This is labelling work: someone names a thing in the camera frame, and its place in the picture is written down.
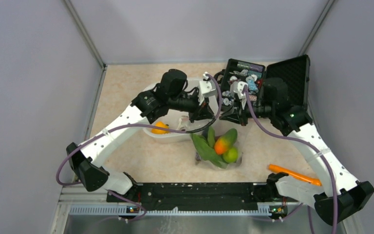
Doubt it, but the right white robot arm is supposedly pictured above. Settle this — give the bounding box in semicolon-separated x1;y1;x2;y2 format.
222;77;374;226

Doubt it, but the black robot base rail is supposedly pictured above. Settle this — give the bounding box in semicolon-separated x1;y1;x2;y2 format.
106;182;298;212

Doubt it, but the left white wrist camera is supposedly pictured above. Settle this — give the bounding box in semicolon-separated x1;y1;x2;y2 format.
198;72;218;105

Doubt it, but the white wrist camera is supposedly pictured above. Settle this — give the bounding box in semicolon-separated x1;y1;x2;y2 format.
229;81;247;100
198;72;218;105

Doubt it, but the clear zip top bag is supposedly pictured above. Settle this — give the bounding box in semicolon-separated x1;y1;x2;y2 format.
189;120;250;171

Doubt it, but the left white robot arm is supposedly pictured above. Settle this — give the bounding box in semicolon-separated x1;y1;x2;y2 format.
64;69;222;202

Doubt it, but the black poker chip case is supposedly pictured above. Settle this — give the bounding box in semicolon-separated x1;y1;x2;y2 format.
214;55;310;111

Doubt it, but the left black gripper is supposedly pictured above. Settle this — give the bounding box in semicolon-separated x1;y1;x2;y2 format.
168;91;215;123

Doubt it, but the orange marker pen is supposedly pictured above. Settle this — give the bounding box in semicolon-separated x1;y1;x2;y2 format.
267;164;322;186

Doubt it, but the green toy leaf vegetable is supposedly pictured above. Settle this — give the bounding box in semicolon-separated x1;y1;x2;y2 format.
190;126;228;169

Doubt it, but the orange toy bell pepper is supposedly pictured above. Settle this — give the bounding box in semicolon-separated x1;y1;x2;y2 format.
151;121;170;135

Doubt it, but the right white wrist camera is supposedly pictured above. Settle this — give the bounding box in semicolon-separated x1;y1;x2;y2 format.
229;81;247;100

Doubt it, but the green orange toy mango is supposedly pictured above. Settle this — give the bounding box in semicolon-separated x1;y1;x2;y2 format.
214;128;238;155

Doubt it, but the white plastic tub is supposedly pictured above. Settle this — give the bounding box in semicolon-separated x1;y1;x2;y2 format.
143;77;218;144

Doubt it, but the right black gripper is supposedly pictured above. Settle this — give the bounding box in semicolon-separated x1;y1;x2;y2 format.
219;97;274;127

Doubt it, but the green toy lime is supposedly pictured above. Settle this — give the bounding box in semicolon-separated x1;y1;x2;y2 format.
222;147;239;163

